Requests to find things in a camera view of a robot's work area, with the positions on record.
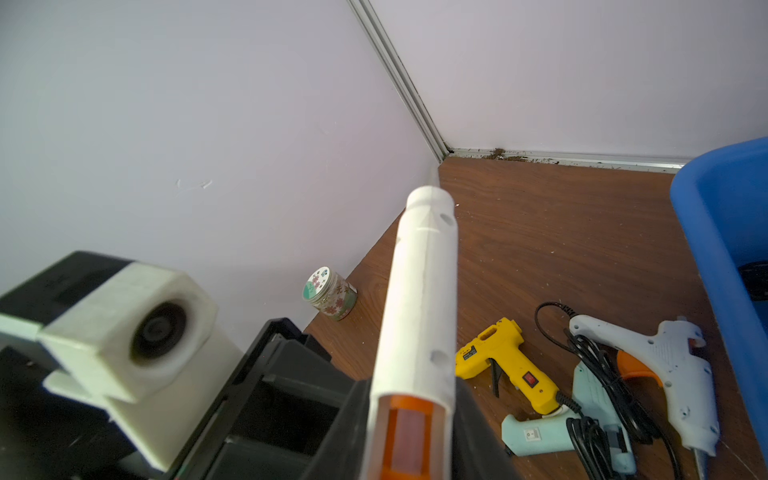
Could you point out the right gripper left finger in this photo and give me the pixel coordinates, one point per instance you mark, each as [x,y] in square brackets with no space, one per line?
[340,454]

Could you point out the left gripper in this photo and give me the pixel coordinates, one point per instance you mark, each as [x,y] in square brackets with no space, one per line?
[272,415]

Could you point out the small white glue gun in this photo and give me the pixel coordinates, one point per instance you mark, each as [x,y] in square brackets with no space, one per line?
[412,397]

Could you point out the yellow glue gun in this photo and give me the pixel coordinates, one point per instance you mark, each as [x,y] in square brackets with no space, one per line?
[498,348]

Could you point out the small mint glue gun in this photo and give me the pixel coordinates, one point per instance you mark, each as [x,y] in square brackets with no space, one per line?
[549,434]

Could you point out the blue plastic storage box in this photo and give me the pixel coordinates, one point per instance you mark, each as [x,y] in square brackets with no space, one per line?
[720,200]

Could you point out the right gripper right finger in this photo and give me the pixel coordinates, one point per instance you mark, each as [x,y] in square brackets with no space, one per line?
[477,453]

